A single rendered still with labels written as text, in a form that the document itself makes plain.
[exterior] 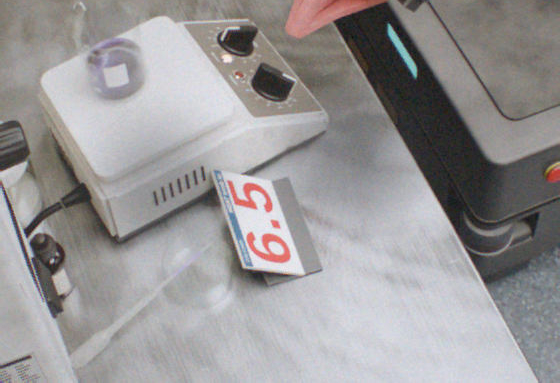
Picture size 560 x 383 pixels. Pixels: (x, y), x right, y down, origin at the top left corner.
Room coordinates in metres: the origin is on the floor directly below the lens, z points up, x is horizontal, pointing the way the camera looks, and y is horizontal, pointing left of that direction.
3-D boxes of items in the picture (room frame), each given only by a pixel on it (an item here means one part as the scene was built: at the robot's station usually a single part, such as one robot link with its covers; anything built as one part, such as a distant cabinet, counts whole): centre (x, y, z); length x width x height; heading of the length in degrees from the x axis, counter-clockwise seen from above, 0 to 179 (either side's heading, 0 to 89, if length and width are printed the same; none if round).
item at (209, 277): (0.46, 0.07, 0.76); 0.06 x 0.06 x 0.02
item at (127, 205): (0.59, 0.08, 0.79); 0.22 x 0.13 x 0.08; 118
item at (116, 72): (0.60, 0.12, 0.87); 0.06 x 0.05 x 0.08; 38
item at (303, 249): (0.50, 0.01, 0.77); 0.09 x 0.06 x 0.04; 13
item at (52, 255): (0.47, 0.18, 0.78); 0.03 x 0.03 x 0.07
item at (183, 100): (0.58, 0.11, 0.83); 0.12 x 0.12 x 0.01; 28
